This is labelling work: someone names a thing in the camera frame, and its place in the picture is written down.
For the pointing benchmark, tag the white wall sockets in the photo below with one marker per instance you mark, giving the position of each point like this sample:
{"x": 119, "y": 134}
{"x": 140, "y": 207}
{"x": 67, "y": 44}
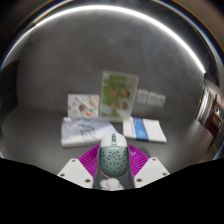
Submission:
{"x": 151, "y": 98}

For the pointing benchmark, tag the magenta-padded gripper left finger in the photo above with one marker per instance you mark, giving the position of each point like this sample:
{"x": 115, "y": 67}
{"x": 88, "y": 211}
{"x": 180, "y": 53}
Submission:
{"x": 75, "y": 171}

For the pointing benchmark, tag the green menu acrylic stand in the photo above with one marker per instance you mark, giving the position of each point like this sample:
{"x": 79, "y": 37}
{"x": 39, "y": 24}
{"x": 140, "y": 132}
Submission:
{"x": 118, "y": 95}

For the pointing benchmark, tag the white and teal computer mouse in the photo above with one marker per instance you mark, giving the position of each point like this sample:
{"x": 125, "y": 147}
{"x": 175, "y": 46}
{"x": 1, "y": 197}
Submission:
{"x": 114, "y": 158}

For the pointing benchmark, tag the white book blue stripe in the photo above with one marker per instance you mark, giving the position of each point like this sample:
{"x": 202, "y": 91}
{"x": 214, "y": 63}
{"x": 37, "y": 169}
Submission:
{"x": 145, "y": 129}

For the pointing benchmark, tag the white sticker sheet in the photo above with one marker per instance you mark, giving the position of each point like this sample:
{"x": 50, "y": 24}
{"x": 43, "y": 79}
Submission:
{"x": 83, "y": 106}

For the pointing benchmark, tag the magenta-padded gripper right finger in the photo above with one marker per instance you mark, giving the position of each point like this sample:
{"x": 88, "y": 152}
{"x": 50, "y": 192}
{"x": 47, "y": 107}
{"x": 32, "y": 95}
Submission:
{"x": 151, "y": 170}

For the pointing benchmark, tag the grey striped book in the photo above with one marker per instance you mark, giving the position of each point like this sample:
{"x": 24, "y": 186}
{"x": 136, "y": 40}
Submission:
{"x": 85, "y": 131}

